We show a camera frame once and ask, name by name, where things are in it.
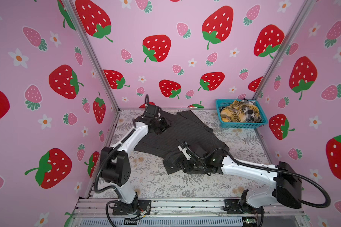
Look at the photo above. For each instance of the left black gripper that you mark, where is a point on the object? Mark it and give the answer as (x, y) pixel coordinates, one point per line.
(161, 124)

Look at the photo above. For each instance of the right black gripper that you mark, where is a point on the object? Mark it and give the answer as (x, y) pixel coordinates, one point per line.
(183, 163)

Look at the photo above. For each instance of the dark grey pinstripe shirt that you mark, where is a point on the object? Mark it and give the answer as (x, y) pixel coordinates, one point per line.
(185, 127)

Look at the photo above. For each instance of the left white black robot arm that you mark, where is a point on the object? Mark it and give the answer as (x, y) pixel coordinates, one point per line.
(114, 165)

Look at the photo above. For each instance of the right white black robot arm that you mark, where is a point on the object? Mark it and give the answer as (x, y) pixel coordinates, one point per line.
(281, 184)

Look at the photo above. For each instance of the yellow plaid shirt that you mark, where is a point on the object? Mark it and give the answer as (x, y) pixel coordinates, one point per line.
(243, 111)

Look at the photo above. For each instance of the teal plastic basket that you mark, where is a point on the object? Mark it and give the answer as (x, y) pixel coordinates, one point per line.
(221, 103)

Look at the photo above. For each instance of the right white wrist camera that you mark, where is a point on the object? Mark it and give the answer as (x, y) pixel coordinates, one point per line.
(184, 149)

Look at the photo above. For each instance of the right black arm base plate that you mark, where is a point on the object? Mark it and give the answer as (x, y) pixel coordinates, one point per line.
(240, 206)

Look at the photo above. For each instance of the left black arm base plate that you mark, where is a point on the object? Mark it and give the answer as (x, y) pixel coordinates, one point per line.
(138, 207)

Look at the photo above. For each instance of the aluminium frame rail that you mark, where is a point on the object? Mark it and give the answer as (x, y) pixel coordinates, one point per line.
(186, 212)

